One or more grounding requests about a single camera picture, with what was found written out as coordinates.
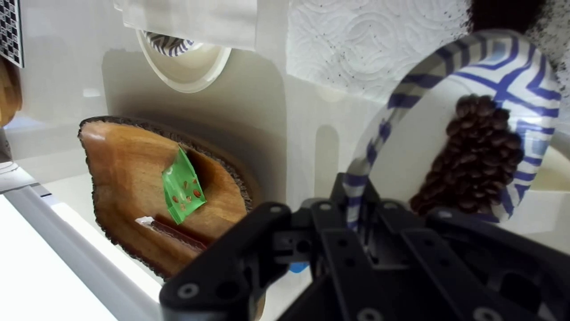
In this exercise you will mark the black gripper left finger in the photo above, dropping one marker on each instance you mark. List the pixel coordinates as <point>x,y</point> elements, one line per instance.
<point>237,260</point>

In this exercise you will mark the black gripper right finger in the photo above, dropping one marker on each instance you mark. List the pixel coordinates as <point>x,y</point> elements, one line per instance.
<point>463,260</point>

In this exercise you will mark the coffee beans heap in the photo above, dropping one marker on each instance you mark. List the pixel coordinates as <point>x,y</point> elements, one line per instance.
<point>473,160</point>

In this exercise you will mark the blue patterned paper bowl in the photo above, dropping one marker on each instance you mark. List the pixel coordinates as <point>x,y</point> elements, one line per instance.
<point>522,71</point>

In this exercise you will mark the round wooden bowl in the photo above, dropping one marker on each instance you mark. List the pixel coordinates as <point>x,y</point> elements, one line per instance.
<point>7,90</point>

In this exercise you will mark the thin brown wooden stick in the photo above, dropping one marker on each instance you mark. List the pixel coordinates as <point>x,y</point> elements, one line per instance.
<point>171,230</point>

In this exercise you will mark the green snack packet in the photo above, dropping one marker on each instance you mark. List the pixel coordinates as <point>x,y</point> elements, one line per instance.
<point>181,187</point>

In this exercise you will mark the brown wooden tray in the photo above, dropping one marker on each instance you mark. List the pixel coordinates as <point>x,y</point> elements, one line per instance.
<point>130,171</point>

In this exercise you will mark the folded white napkin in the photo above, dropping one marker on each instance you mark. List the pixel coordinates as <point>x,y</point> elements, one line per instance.
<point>188,19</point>

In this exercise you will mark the grey window frame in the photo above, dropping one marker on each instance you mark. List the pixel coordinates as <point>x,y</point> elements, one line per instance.
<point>76,249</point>

